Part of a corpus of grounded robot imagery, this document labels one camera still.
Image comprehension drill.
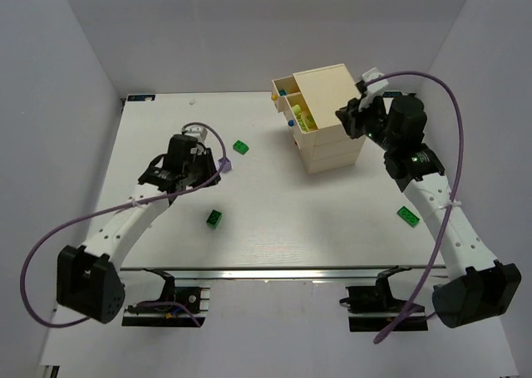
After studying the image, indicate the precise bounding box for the lime green small lego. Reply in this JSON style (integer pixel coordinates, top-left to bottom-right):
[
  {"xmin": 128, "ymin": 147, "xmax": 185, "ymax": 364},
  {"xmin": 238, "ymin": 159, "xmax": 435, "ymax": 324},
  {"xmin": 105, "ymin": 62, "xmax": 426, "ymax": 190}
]
[{"xmin": 297, "ymin": 117, "xmax": 308, "ymax": 131}]

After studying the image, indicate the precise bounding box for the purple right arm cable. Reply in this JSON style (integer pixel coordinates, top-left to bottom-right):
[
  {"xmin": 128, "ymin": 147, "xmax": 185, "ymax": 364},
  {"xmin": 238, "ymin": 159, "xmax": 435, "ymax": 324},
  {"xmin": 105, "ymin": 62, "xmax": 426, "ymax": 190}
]
[{"xmin": 365, "ymin": 71, "xmax": 465, "ymax": 345}]

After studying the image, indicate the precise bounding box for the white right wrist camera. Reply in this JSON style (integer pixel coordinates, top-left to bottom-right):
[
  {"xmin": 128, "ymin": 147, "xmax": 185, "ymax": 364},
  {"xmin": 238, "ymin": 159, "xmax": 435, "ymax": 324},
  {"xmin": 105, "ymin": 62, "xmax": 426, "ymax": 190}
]
[{"xmin": 356, "ymin": 67, "xmax": 389, "ymax": 111}]

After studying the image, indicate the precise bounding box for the dark green lego front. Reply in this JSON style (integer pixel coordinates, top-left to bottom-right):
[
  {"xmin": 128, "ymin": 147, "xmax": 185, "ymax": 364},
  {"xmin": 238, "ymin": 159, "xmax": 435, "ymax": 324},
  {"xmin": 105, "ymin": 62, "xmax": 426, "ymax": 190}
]
[{"xmin": 206, "ymin": 209, "xmax": 223, "ymax": 229}]

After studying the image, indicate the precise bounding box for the dark green sloped lego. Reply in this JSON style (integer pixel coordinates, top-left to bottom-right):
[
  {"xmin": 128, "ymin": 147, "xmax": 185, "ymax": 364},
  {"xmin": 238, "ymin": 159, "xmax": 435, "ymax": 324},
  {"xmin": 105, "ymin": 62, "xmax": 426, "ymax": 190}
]
[{"xmin": 233, "ymin": 140, "xmax": 249, "ymax": 155}]

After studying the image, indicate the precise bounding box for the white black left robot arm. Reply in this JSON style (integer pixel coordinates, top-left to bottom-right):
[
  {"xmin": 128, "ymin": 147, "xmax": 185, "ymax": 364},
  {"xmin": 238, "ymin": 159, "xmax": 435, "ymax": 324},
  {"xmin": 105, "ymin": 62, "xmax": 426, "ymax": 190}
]
[{"xmin": 57, "ymin": 125, "xmax": 219, "ymax": 323}]

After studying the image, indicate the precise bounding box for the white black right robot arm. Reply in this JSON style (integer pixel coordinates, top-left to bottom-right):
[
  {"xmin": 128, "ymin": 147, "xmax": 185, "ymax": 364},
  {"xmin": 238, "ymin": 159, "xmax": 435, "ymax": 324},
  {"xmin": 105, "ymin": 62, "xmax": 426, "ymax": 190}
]
[{"xmin": 336, "ymin": 96, "xmax": 521, "ymax": 328}]

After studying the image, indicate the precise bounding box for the lime green lego front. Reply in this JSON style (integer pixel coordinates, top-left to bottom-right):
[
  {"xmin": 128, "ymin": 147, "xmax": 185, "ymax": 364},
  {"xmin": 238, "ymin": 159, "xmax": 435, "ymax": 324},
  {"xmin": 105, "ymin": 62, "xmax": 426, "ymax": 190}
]
[{"xmin": 304, "ymin": 114, "xmax": 317, "ymax": 130}]

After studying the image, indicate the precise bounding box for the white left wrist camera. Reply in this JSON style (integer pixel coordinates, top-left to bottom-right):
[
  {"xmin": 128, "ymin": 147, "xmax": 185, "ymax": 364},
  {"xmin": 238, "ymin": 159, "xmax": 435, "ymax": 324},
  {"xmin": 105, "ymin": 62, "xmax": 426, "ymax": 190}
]
[{"xmin": 181, "ymin": 125, "xmax": 208, "ymax": 144}]

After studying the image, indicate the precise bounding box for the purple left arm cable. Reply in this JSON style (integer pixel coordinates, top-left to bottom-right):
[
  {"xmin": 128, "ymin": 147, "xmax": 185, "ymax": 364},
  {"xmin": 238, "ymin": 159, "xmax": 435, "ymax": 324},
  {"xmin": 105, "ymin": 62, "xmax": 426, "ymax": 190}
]
[{"xmin": 19, "ymin": 122, "xmax": 229, "ymax": 327}]

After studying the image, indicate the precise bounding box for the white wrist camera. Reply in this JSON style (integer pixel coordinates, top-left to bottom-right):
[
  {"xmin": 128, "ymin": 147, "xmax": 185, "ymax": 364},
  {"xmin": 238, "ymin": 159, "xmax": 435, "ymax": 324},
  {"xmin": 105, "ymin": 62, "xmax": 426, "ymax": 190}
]
[
  {"xmin": 356, "ymin": 67, "xmax": 389, "ymax": 111},
  {"xmin": 181, "ymin": 125, "xmax": 208, "ymax": 144}
]

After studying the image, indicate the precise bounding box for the purple square lego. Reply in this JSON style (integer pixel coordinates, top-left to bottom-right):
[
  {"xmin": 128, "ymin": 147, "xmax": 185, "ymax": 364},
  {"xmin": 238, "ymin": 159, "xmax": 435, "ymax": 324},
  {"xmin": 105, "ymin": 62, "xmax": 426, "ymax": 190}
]
[{"xmin": 219, "ymin": 158, "xmax": 232, "ymax": 173}]

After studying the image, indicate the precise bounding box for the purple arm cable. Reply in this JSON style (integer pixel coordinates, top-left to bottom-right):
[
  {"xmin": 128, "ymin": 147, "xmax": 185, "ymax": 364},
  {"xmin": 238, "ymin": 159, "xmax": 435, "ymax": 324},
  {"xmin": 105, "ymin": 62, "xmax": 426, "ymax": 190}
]
[
  {"xmin": 365, "ymin": 71, "xmax": 465, "ymax": 345},
  {"xmin": 19, "ymin": 122, "xmax": 229, "ymax": 327}
]

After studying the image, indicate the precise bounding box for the cream plastic drawer cabinet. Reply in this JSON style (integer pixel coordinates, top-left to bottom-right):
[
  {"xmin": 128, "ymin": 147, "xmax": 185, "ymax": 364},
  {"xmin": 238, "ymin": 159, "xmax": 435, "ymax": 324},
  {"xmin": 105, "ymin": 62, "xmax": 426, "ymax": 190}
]
[{"xmin": 274, "ymin": 64, "xmax": 365, "ymax": 174}]

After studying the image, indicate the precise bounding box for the black table label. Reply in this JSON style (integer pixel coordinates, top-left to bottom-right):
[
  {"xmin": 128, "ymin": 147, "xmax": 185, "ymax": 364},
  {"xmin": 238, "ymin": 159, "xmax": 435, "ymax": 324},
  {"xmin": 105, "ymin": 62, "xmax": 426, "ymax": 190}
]
[
  {"xmin": 382, "ymin": 91, "xmax": 403, "ymax": 98},
  {"xmin": 126, "ymin": 95, "xmax": 155, "ymax": 102}
]

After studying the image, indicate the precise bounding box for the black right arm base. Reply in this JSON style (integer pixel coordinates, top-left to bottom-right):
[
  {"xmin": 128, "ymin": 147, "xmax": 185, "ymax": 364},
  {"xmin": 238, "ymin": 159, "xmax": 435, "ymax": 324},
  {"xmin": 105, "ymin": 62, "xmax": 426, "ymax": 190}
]
[{"xmin": 338, "ymin": 266, "xmax": 411, "ymax": 333}]

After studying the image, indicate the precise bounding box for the black table label left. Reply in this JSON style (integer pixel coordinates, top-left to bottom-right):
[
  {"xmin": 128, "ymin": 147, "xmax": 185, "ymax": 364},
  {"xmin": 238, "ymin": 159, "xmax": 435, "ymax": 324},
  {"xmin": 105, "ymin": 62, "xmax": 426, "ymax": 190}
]
[{"xmin": 126, "ymin": 95, "xmax": 155, "ymax": 102}]

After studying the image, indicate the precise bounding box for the black table label right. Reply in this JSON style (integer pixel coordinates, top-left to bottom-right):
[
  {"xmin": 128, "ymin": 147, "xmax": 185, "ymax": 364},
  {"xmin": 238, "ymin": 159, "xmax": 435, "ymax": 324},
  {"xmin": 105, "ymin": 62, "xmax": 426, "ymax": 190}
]
[{"xmin": 382, "ymin": 91, "xmax": 403, "ymax": 98}]

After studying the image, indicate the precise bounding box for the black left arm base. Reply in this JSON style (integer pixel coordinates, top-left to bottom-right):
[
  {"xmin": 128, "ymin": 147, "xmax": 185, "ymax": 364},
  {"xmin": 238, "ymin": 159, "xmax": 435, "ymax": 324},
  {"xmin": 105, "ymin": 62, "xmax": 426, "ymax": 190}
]
[{"xmin": 121, "ymin": 268, "xmax": 210, "ymax": 328}]

